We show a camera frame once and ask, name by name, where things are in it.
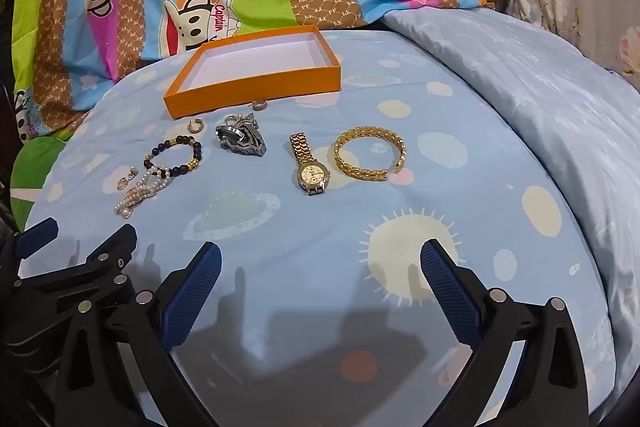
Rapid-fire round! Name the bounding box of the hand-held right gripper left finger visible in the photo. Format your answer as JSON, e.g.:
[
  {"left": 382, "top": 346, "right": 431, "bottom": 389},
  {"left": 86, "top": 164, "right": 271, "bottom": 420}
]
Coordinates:
[{"left": 55, "top": 241, "right": 223, "bottom": 427}]

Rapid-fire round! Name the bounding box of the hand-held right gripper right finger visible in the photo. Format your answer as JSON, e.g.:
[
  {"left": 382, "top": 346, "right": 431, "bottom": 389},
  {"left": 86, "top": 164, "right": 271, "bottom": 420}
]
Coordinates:
[{"left": 419, "top": 239, "right": 591, "bottom": 427}]

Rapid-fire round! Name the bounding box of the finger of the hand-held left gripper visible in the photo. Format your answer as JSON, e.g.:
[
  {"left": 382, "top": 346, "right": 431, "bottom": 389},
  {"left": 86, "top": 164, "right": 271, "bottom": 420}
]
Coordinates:
[
  {"left": 0, "top": 217, "right": 60, "bottom": 269},
  {"left": 47, "top": 224, "right": 138, "bottom": 303}
]

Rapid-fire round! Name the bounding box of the dark bead bracelet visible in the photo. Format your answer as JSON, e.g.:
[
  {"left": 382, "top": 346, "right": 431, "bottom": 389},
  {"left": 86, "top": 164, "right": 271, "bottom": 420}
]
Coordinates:
[{"left": 142, "top": 134, "right": 205, "bottom": 178}]

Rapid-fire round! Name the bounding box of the silver wristwatch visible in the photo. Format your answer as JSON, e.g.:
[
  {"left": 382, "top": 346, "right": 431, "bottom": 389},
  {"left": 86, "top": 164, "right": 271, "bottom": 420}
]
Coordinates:
[{"left": 215, "top": 113, "right": 268, "bottom": 156}]

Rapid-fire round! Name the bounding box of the gold chain bracelet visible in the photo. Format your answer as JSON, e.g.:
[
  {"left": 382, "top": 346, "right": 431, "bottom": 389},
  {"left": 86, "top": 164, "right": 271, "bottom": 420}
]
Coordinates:
[{"left": 333, "top": 125, "right": 407, "bottom": 182}]

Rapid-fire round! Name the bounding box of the gold wristwatch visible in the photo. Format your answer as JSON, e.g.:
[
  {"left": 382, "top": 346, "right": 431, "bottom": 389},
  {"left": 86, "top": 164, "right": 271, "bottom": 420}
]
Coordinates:
[{"left": 290, "top": 132, "right": 328, "bottom": 198}]

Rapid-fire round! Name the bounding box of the orange cardboard box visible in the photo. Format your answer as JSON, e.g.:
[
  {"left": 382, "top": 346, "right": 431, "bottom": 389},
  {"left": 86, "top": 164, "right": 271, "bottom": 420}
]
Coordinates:
[{"left": 163, "top": 26, "right": 343, "bottom": 121}]

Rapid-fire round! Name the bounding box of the green cloth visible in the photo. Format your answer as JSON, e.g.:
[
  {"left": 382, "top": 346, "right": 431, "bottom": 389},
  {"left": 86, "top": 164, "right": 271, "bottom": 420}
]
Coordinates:
[{"left": 10, "top": 137, "right": 68, "bottom": 233}]

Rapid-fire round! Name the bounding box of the light blue satin blanket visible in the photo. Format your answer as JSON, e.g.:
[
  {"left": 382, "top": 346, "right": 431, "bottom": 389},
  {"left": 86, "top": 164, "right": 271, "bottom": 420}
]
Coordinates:
[{"left": 382, "top": 4, "right": 640, "bottom": 408}]

